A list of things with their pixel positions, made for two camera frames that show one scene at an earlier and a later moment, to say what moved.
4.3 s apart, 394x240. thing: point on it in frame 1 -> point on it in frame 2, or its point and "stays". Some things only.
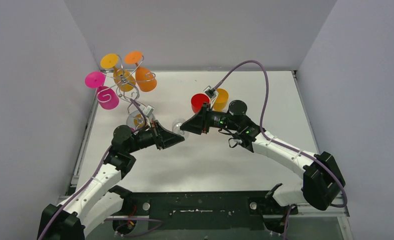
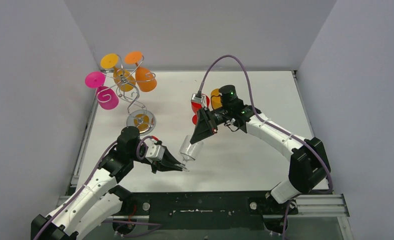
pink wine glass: [108, 97] stays
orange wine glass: [145, 80] stays
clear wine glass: [176, 127] -> [189, 152]
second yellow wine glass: [124, 79] stays
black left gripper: [158, 135] -> [160, 162]
